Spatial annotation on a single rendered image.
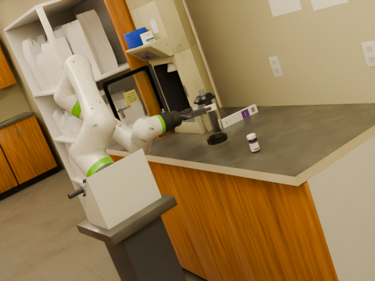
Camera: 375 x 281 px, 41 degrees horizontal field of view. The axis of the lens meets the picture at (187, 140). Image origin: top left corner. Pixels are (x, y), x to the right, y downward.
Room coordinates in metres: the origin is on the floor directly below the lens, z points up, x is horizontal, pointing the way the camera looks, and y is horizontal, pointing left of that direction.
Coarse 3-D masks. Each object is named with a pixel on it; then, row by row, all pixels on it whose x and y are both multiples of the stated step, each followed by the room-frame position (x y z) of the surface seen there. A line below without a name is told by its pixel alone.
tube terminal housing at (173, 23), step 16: (160, 0) 2.76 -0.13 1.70; (176, 0) 2.86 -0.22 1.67; (144, 16) 2.89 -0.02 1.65; (160, 16) 2.74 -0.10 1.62; (176, 16) 2.78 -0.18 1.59; (160, 32) 2.79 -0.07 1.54; (176, 32) 2.77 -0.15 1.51; (192, 32) 2.96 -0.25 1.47; (176, 48) 2.75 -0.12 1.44; (192, 48) 2.83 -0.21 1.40; (160, 64) 2.91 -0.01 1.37; (176, 64) 2.75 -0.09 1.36; (192, 64) 2.78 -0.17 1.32; (192, 80) 2.76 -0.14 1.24; (208, 80) 2.94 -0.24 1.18; (192, 96) 2.75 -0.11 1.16; (176, 128) 2.99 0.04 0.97; (192, 128) 2.83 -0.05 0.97
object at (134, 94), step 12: (144, 72) 2.99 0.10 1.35; (120, 84) 2.93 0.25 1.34; (132, 84) 2.96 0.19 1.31; (144, 84) 2.98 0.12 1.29; (120, 96) 2.92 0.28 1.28; (132, 96) 2.95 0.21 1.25; (144, 96) 2.97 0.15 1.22; (120, 108) 2.91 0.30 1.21; (132, 108) 2.94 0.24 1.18; (144, 108) 2.96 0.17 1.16; (156, 108) 2.99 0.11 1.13; (132, 120) 2.93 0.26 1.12
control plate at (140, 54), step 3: (144, 51) 2.82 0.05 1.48; (147, 51) 2.80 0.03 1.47; (135, 54) 2.93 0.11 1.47; (138, 54) 2.91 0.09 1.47; (141, 54) 2.89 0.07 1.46; (147, 54) 2.85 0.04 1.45; (150, 54) 2.83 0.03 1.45; (153, 54) 2.80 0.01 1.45; (141, 57) 2.95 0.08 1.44; (144, 57) 2.93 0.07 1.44; (150, 57) 2.89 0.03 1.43; (153, 57) 2.86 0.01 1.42; (156, 57) 2.84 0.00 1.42
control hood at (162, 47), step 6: (156, 42) 2.70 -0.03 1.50; (162, 42) 2.72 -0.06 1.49; (168, 42) 2.74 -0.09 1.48; (138, 48) 2.81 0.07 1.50; (144, 48) 2.77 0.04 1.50; (150, 48) 2.73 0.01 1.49; (156, 48) 2.70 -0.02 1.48; (162, 48) 2.72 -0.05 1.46; (168, 48) 2.73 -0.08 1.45; (132, 54) 2.96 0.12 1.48; (156, 54) 2.79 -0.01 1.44; (162, 54) 2.75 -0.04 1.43; (168, 54) 2.72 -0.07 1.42; (144, 60) 2.99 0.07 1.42
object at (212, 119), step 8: (200, 104) 2.33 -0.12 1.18; (208, 104) 2.32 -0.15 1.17; (216, 104) 2.36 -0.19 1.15; (208, 112) 2.32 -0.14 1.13; (216, 112) 2.33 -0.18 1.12; (208, 120) 2.32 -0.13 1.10; (216, 120) 2.33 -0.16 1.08; (208, 128) 2.33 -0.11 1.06; (216, 128) 2.32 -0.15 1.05; (208, 136) 2.34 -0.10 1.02; (216, 136) 2.32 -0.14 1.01
